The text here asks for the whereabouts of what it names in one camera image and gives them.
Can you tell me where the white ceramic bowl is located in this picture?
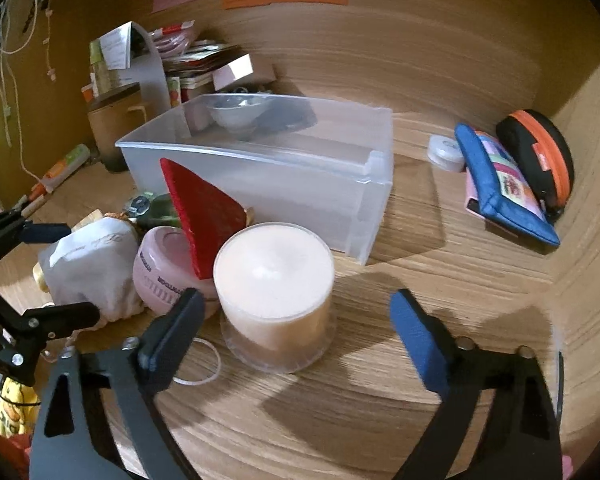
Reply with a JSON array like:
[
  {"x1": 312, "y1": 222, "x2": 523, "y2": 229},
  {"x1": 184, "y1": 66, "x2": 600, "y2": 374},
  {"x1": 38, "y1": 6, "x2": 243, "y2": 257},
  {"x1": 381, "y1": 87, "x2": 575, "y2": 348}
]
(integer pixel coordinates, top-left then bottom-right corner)
[{"x1": 208, "y1": 94, "x2": 270, "y2": 133}]

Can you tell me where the dark green glass bottle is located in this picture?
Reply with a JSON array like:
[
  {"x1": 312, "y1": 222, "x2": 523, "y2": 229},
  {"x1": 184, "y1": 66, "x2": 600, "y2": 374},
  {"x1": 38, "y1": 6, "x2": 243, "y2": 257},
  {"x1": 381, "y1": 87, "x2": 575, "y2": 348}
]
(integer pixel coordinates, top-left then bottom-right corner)
[{"x1": 123, "y1": 192, "x2": 181, "y2": 231}]

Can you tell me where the small pink white box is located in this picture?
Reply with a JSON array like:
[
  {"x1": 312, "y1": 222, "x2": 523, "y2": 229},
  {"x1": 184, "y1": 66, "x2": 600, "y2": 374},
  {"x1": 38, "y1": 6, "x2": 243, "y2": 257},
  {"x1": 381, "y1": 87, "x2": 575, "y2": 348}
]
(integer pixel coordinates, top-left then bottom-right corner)
[{"x1": 212, "y1": 53, "x2": 276, "y2": 91}]

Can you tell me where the red velvet pouch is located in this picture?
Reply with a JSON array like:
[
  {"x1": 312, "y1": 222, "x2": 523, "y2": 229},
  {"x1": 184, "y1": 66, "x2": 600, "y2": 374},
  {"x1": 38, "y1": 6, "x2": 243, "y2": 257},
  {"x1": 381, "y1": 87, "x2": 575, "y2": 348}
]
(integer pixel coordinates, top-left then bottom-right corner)
[{"x1": 160, "y1": 158, "x2": 248, "y2": 280}]

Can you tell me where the orange green tube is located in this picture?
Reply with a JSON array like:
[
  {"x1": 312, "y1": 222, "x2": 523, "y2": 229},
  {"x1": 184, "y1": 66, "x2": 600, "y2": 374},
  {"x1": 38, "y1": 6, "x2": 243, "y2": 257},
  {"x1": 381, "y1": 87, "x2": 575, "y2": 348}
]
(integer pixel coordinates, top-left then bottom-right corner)
[{"x1": 28, "y1": 144, "x2": 92, "y2": 202}]

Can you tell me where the pink round case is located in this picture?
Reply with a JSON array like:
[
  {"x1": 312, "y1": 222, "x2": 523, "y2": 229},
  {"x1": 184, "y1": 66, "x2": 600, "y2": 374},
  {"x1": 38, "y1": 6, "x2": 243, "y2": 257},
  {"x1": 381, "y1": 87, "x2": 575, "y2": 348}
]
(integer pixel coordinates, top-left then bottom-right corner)
[{"x1": 132, "y1": 226, "x2": 220, "y2": 320}]

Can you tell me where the stack of books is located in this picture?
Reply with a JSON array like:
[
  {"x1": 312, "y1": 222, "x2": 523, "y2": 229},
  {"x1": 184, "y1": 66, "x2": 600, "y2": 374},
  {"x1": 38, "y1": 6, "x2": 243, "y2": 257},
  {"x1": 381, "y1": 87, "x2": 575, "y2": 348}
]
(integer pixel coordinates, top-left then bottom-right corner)
[{"x1": 149, "y1": 21, "x2": 242, "y2": 107}]

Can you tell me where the clear plastic storage bin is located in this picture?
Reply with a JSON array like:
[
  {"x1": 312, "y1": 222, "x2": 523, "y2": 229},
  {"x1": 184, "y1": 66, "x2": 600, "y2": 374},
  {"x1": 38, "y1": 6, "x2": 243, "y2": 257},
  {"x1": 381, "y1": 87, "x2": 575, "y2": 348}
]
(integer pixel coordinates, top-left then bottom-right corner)
[{"x1": 117, "y1": 93, "x2": 393, "y2": 263}]

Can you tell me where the yellow cartoon bag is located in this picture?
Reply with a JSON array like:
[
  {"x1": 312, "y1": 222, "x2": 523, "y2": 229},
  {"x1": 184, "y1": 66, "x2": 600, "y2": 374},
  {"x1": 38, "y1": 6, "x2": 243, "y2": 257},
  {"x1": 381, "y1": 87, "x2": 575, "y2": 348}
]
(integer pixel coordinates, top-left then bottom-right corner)
[{"x1": 0, "y1": 378, "x2": 41, "y2": 438}]

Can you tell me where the white rubber band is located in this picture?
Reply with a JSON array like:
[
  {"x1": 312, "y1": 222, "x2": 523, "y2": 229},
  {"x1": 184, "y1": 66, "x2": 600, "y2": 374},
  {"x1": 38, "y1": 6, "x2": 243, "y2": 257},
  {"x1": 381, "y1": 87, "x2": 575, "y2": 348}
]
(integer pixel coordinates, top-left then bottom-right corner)
[{"x1": 173, "y1": 337, "x2": 222, "y2": 387}]

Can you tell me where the cream cylindrical container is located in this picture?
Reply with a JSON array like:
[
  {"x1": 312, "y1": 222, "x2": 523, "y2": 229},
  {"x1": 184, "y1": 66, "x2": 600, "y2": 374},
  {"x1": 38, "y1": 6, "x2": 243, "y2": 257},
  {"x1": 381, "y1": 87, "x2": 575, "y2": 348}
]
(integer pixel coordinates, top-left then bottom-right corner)
[{"x1": 213, "y1": 222, "x2": 335, "y2": 374}]

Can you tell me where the black orange round case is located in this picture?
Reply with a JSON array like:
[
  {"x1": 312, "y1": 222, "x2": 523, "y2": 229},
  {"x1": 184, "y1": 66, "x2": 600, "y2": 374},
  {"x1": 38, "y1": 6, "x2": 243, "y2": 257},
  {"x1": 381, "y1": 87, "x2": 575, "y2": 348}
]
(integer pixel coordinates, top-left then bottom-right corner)
[{"x1": 495, "y1": 110, "x2": 576, "y2": 224}]

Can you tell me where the white hanging cable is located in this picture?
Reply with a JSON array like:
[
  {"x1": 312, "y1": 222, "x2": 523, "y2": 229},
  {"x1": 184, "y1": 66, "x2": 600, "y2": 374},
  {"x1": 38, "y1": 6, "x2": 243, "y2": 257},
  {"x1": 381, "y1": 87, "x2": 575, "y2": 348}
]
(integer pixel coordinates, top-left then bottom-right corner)
[{"x1": 0, "y1": 0, "x2": 46, "y2": 187}]

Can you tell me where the brown mug with lid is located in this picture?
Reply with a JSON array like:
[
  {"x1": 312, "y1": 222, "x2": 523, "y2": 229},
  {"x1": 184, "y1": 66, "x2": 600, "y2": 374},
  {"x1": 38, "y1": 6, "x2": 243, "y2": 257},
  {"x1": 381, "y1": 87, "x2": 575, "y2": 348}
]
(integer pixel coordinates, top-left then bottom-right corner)
[{"x1": 87, "y1": 82, "x2": 154, "y2": 174}]

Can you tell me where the blue patterned pencil pouch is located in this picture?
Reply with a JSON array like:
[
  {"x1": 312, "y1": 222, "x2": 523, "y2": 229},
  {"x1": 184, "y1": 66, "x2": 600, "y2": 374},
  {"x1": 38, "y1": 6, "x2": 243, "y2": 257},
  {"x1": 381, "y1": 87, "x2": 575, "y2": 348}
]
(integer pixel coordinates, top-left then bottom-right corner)
[{"x1": 454, "y1": 124, "x2": 560, "y2": 247}]

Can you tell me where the white drawstring cloth bag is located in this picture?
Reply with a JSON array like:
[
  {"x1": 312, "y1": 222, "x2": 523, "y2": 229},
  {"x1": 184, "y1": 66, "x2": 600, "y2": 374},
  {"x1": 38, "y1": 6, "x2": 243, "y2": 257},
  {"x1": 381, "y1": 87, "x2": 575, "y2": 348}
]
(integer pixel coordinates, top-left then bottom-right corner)
[{"x1": 38, "y1": 217, "x2": 144, "y2": 324}]

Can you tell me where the white paper receipt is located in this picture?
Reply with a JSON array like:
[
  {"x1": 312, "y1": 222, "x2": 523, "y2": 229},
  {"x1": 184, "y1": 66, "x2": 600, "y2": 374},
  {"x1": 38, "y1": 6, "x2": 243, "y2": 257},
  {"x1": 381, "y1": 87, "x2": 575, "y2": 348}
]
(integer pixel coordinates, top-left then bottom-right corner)
[{"x1": 98, "y1": 22, "x2": 132, "y2": 70}]

